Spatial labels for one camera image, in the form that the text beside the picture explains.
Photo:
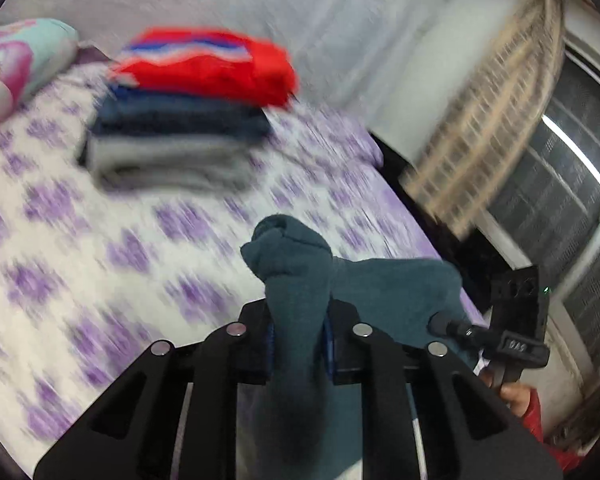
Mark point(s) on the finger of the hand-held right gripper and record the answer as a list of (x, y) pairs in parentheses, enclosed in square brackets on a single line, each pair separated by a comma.
[(455, 330)]

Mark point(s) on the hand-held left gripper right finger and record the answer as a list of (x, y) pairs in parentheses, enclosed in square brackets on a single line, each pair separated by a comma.
[(330, 352)]

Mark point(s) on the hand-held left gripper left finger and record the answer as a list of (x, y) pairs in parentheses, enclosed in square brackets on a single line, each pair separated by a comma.
[(255, 347)]

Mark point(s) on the teal pants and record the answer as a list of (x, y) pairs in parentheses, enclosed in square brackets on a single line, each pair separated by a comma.
[(300, 280)]

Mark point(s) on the person's right forearm red sleeve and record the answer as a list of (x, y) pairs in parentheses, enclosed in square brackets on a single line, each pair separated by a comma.
[(534, 415)]

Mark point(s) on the person's right hand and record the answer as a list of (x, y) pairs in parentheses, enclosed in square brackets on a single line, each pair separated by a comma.
[(516, 400)]

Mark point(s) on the white metal bar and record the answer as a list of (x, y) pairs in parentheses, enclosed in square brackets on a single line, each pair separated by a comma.
[(587, 255)]

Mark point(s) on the barred window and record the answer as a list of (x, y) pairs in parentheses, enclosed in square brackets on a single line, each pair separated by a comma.
[(555, 185)]

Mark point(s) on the purple floral bed sheet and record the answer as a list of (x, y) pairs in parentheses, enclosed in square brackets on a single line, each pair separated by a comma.
[(130, 250)]

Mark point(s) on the beige checked curtain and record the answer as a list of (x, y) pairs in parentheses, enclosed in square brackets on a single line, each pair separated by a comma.
[(485, 125)]

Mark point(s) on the grey folded garment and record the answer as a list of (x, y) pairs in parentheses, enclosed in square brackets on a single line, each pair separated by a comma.
[(165, 165)]

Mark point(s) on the navy folded garment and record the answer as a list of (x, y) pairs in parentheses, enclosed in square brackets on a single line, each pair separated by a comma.
[(180, 117)]

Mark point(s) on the red folded garment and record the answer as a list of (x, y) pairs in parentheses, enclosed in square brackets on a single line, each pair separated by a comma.
[(205, 70)]

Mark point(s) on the colourful printed pillow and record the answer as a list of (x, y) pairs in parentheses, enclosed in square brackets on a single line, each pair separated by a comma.
[(25, 55)]

